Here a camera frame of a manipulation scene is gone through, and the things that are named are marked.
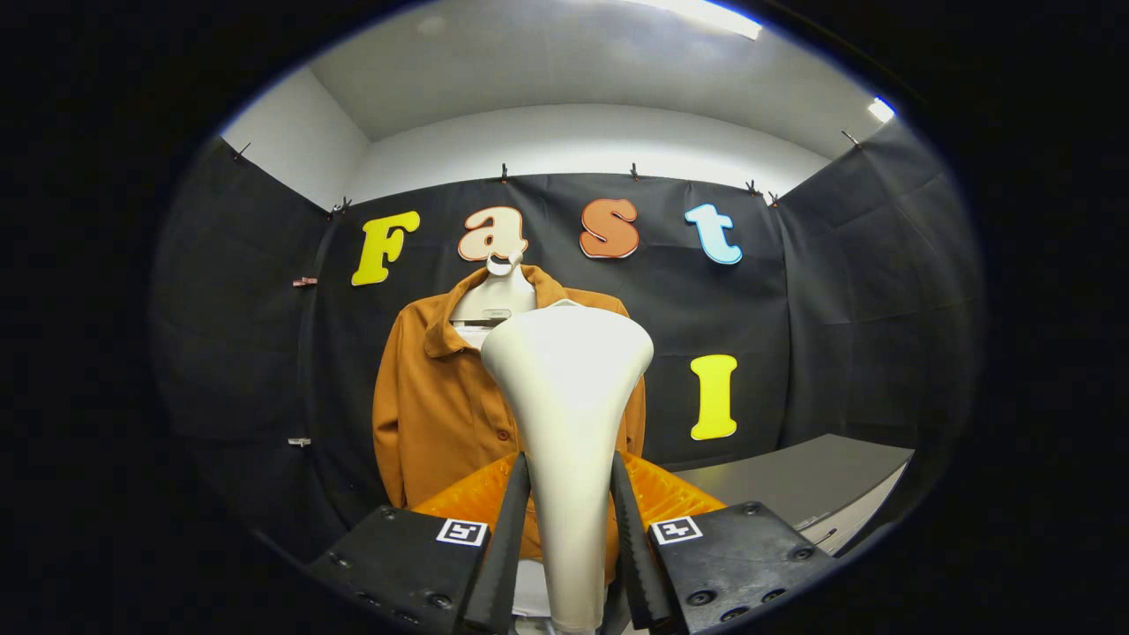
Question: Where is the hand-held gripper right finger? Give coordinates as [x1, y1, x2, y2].
[610, 450, 836, 635]

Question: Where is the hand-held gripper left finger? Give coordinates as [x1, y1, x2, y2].
[304, 452, 533, 635]

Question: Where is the brown button-up shirt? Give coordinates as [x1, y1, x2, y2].
[371, 263, 647, 583]

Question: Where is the white garment steamer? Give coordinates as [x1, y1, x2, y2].
[481, 298, 655, 634]

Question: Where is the white clothes hanger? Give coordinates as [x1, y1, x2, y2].
[450, 249, 539, 325]

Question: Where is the white mannequin torso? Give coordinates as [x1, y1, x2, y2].
[454, 322, 552, 618]

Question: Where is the grey table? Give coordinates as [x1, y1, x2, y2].
[675, 432, 916, 557]

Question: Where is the black backdrop cloth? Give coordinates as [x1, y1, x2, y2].
[150, 119, 987, 565]

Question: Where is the long ceiling light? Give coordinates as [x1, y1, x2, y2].
[617, 0, 764, 41]

